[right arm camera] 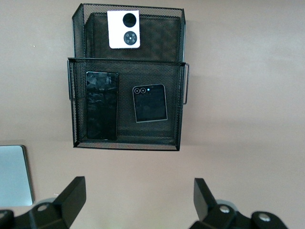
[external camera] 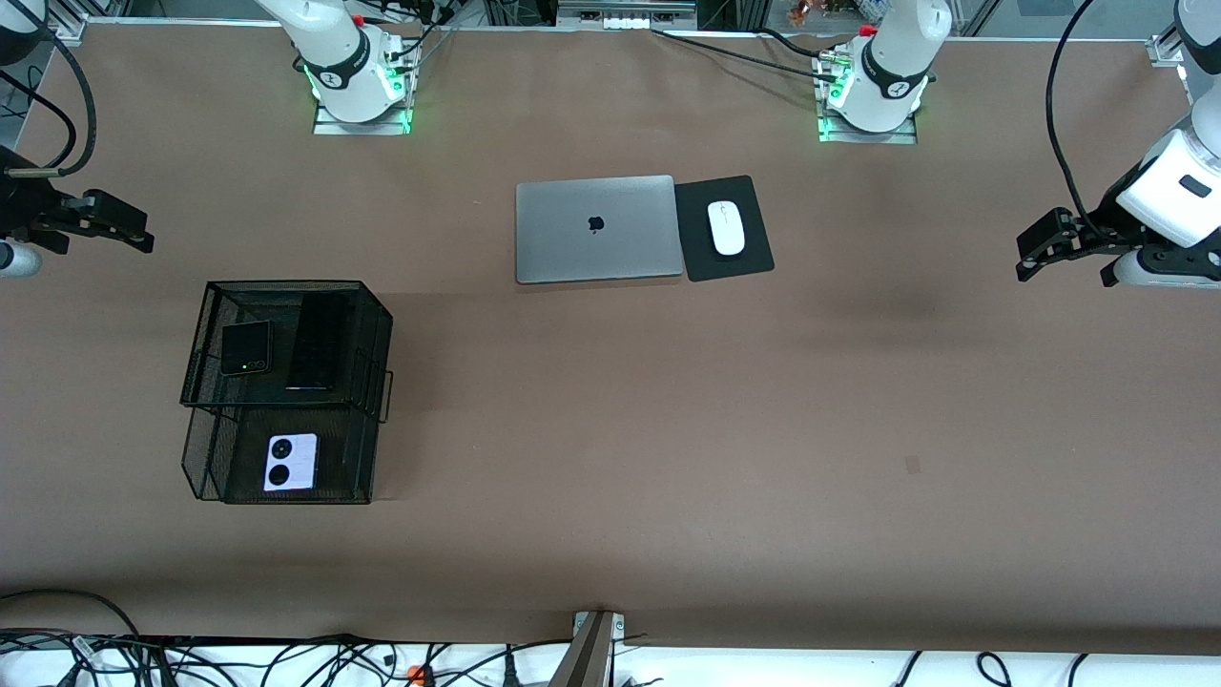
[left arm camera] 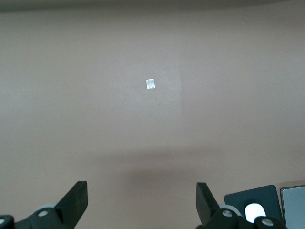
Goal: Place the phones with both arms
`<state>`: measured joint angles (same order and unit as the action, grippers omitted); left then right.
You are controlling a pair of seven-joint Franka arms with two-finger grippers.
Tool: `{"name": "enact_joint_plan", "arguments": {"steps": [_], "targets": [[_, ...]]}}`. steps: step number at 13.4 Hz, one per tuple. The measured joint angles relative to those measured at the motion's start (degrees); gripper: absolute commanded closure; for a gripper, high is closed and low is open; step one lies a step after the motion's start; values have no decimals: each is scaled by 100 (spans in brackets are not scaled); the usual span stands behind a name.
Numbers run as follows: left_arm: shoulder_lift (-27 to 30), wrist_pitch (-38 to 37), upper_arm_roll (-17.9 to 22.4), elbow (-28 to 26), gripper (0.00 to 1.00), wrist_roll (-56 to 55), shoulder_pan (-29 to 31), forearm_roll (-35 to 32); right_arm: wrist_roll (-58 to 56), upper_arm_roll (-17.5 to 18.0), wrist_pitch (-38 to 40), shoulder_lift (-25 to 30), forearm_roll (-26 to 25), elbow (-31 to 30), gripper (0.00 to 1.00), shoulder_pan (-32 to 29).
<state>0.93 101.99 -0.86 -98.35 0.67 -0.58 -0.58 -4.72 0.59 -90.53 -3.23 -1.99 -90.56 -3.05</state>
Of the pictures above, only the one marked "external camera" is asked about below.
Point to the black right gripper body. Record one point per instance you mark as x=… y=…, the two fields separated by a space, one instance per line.
x=21 y=208

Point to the small black flip phone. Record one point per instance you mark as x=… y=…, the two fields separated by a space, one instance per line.
x=246 y=345

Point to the long black smartphone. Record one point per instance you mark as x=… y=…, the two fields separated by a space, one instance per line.
x=317 y=343

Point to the lavender flip phone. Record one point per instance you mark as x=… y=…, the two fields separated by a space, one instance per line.
x=305 y=463

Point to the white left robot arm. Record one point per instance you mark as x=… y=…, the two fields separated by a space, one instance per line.
x=892 y=57

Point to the black mouse pad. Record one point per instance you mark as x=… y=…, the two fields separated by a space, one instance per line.
x=754 y=258

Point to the white computer mouse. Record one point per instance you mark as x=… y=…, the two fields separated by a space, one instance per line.
x=726 y=229

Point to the black mesh two-tier tray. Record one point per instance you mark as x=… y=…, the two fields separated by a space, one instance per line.
x=343 y=458

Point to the silver closed laptop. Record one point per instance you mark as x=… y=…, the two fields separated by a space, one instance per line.
x=591 y=248

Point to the grey power strip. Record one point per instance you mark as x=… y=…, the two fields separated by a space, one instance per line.
x=628 y=21

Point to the aluminium frame profile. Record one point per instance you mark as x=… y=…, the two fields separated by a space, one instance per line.
x=1169 y=50
x=72 y=31

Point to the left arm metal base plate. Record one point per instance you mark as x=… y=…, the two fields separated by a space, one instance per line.
x=858 y=138

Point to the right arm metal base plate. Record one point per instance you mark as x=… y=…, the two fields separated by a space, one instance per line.
x=334 y=127

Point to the grey metal camera post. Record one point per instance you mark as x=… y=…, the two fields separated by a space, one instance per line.
x=587 y=658

